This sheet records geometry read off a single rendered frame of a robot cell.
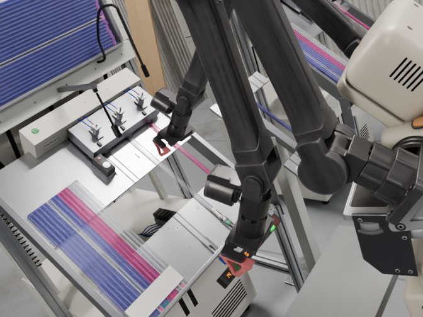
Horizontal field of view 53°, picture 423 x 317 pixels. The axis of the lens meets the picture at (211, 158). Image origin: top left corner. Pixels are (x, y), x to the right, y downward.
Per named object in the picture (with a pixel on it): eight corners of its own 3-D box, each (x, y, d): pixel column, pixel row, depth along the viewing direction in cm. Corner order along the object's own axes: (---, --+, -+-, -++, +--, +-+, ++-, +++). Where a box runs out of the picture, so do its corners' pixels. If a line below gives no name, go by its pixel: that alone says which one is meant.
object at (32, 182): (189, 144, 172) (191, 136, 167) (53, 255, 134) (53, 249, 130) (130, 95, 178) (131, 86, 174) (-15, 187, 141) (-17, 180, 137)
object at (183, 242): (262, 200, 162) (265, 196, 159) (139, 338, 124) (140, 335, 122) (225, 168, 166) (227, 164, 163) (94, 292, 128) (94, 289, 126)
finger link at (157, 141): (148, 151, 143) (152, 136, 135) (163, 141, 147) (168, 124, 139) (162, 165, 141) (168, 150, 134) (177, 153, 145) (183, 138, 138)
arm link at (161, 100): (189, 101, 122) (202, 90, 129) (156, 80, 123) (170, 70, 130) (175, 131, 130) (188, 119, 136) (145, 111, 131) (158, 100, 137)
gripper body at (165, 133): (157, 135, 137) (160, 121, 131) (177, 119, 143) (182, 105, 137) (171, 148, 136) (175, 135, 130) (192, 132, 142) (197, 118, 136)
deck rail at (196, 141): (265, 202, 165) (271, 195, 160) (263, 205, 164) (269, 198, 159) (133, 93, 180) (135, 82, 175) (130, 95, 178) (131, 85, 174)
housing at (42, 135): (137, 102, 178) (141, 78, 167) (38, 168, 151) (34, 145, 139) (123, 91, 180) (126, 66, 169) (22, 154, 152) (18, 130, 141)
